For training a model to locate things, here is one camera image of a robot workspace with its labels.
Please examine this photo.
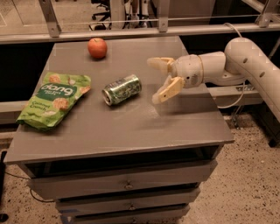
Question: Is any green soda can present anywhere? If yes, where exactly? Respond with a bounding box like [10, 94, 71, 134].
[101, 74, 142, 106]

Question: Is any metal railing frame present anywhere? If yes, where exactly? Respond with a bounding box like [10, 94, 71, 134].
[0, 0, 280, 45]

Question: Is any black floor cable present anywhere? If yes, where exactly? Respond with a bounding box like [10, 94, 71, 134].
[3, 171, 56, 204]

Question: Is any middle grey drawer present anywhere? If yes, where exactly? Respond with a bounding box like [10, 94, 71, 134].
[56, 185, 200, 215]

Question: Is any white cable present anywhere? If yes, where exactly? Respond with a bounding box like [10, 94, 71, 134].
[216, 22, 248, 110]

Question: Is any black office chair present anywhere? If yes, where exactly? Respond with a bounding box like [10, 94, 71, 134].
[89, 0, 111, 31]

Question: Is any top grey drawer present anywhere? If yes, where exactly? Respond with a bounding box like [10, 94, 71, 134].
[28, 159, 217, 200]

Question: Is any red apple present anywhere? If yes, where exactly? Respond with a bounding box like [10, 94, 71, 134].
[87, 38, 108, 60]

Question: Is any grey drawer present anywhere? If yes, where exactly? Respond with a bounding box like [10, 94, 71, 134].
[56, 185, 200, 215]
[61, 204, 190, 224]
[28, 159, 217, 200]

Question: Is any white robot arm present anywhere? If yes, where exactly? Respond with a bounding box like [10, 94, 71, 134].
[147, 37, 280, 121]

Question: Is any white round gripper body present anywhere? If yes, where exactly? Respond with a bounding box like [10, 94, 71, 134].
[171, 54, 203, 88]

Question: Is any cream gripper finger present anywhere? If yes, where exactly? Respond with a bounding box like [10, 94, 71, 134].
[152, 75, 185, 104]
[147, 57, 175, 74]

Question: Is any grey drawer cabinet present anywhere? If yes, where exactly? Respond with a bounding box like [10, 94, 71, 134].
[3, 36, 235, 224]

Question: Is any bottom grey drawer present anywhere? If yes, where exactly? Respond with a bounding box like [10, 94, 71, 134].
[61, 204, 190, 224]

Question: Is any green snack chip bag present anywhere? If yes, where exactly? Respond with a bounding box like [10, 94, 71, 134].
[17, 72, 91, 130]

